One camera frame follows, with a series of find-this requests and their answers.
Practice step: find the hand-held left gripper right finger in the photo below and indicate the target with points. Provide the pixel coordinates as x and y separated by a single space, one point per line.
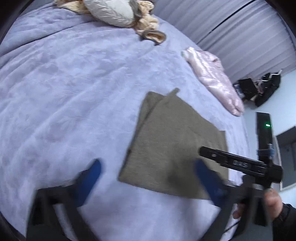
208 182

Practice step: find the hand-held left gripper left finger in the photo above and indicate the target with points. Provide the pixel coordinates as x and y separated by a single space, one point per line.
89 182

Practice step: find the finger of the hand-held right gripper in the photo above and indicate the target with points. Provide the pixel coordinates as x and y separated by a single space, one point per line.
211 154

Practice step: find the olive knitted garment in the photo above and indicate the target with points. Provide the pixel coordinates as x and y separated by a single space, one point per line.
166 139

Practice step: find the person's right forearm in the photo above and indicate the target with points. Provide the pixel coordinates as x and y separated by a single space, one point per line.
285 224

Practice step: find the person's right hand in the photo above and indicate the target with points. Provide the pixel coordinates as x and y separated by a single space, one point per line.
272 204

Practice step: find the black equipment on floor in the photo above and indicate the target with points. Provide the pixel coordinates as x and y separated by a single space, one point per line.
266 89

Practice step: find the pink shiny puffer jacket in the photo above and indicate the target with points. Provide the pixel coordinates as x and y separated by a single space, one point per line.
215 76

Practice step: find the lavender plush blanket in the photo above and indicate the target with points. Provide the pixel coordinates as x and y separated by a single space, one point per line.
57 92

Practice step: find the lavender pleated curtain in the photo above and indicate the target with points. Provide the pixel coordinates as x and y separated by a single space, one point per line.
231 25

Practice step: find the white puffer jacket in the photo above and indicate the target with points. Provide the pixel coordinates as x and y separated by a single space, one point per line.
111 12

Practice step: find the dark grey wall panel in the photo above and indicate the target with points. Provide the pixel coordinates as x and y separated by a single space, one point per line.
288 157

